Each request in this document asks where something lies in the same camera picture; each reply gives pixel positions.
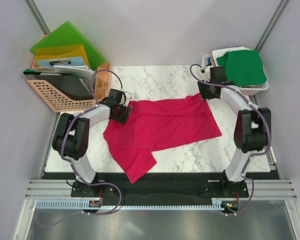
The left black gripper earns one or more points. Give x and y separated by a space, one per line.
123 118

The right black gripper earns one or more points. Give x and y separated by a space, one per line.
204 94

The pink red t shirt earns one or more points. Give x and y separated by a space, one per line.
155 126

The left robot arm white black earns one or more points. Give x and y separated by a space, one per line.
71 138

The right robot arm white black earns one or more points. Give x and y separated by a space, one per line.
252 131

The beige t shirt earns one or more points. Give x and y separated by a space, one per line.
213 62

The white t shirt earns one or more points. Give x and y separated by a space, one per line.
220 52

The green t shirt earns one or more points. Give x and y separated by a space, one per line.
243 67

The white plastic laundry basket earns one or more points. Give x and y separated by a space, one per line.
248 90

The white paper documents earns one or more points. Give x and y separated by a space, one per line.
84 72

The black folder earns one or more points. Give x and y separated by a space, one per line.
69 84

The blue clipboard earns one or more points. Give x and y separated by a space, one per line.
68 61

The peach perforated file organizer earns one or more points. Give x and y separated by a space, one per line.
59 102

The yellow plastic folder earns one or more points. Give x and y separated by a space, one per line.
60 52

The green plastic folder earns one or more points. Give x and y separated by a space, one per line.
67 34

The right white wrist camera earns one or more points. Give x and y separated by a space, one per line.
206 72

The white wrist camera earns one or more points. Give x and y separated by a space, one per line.
127 97
206 72

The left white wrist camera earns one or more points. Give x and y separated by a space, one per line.
127 97

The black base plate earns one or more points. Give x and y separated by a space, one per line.
161 189

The right aluminium corner post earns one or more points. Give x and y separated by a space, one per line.
271 24

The aluminium corner post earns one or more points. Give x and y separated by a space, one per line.
31 4
271 24

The white slotted cable duct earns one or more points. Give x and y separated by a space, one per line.
84 204

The aluminium frame rail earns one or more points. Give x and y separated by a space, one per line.
263 190

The left aluminium corner post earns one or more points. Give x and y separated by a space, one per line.
31 4

